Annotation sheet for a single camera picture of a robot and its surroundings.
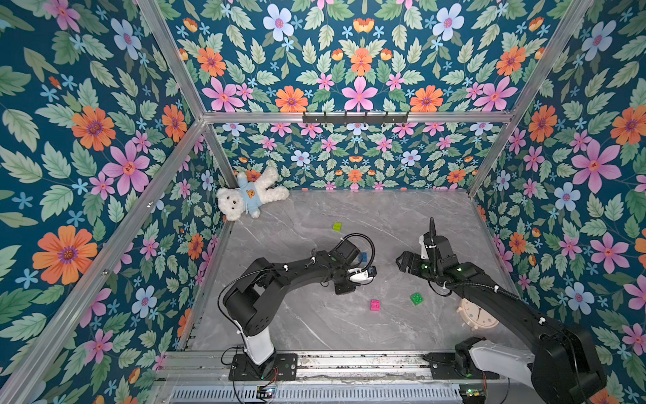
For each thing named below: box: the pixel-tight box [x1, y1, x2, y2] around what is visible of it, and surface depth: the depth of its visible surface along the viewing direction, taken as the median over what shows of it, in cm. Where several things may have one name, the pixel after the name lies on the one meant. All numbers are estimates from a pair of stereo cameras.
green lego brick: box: [409, 292, 424, 306], surface depth 88 cm
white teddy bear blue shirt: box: [216, 166, 291, 222], surface depth 111 cm
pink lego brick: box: [370, 299, 382, 312], surface depth 87 cm
